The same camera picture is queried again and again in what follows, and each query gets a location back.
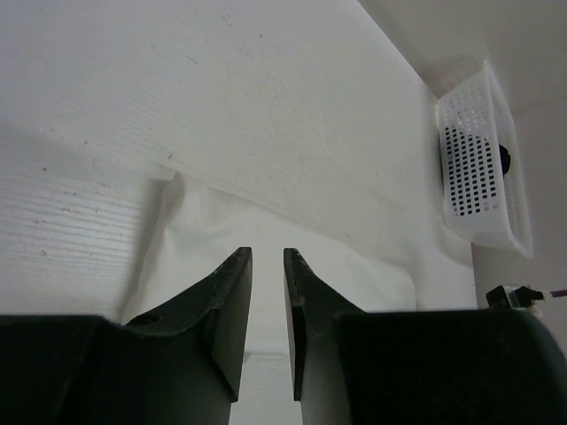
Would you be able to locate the white tank top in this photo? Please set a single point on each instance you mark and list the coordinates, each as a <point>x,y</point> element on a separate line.
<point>199,227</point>

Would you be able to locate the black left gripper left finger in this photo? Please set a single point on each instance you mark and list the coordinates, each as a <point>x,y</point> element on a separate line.
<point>178,363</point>

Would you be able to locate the white plastic laundry basket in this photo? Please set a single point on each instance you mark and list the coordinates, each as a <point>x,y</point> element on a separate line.
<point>482,205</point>

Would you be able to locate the black tank top in basket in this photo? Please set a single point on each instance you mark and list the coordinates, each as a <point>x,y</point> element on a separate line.
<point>505,158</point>

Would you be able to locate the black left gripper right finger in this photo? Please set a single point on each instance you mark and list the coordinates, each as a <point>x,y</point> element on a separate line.
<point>492,366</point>

